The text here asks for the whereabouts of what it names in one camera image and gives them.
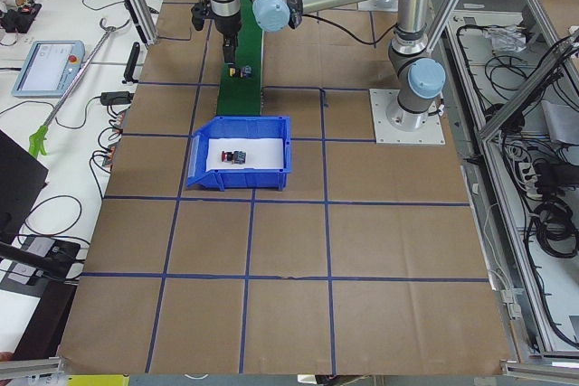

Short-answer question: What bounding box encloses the white foam pad left bin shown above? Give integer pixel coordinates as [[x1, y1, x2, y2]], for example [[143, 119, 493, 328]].
[[206, 138, 284, 170]]

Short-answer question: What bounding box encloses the green conveyor belt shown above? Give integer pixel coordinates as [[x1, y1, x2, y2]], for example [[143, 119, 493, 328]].
[[216, 0, 263, 116]]

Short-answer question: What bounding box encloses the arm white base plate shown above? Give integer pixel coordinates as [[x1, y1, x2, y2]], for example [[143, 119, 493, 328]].
[[369, 89, 445, 146]]

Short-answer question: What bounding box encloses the green handled reacher grabber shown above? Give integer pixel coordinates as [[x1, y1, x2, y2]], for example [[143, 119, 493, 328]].
[[28, 18, 131, 158]]

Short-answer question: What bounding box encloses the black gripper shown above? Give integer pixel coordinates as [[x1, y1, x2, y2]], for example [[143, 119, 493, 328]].
[[214, 14, 239, 65]]

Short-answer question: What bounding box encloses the teach pendant tablet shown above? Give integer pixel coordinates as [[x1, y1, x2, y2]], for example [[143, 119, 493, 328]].
[[12, 40, 85, 98]]

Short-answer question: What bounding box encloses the blue left storage bin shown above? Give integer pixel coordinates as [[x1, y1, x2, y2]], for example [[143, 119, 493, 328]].
[[186, 116, 292, 191]]

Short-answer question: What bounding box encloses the red push button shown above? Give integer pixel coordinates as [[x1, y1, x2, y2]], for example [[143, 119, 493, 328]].
[[221, 150, 247, 165]]

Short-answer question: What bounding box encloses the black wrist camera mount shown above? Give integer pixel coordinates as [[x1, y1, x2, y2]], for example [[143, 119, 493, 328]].
[[191, 0, 214, 32]]

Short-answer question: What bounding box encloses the yellow push button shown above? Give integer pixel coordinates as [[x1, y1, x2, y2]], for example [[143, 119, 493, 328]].
[[228, 65, 252, 79]]

